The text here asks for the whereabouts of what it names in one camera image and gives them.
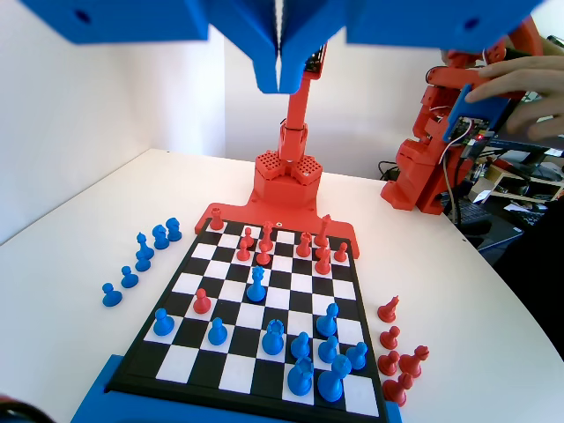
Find black and white chessboard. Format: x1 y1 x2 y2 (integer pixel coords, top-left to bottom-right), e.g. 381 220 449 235
104 216 392 422

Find blue queen chess piece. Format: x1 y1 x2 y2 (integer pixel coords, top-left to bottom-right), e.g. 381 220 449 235
245 265 267 304

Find blue base plate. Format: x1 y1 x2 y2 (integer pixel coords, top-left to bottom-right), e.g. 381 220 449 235
72 354 402 423

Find red bishop chess piece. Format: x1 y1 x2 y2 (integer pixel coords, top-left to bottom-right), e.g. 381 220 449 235
398 345 431 379
382 372 415 407

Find person's hand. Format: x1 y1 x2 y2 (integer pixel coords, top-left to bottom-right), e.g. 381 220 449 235
440 48 564 145

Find red king chess piece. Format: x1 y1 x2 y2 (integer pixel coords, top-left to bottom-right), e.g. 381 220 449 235
313 213 332 248

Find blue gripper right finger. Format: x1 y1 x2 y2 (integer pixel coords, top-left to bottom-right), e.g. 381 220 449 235
280 0 369 94

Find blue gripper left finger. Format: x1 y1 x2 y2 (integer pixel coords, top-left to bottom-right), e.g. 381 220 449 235
206 0 281 94

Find red queen chess piece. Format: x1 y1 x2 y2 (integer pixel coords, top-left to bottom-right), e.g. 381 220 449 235
258 220 275 252

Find blue circuit board mount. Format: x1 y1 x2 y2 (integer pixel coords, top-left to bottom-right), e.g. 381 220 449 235
442 85 512 145

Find black camera circuit board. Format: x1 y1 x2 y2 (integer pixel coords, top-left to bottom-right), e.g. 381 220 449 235
305 42 330 76

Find black laptop computer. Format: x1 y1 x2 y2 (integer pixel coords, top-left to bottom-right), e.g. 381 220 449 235
457 200 534 252

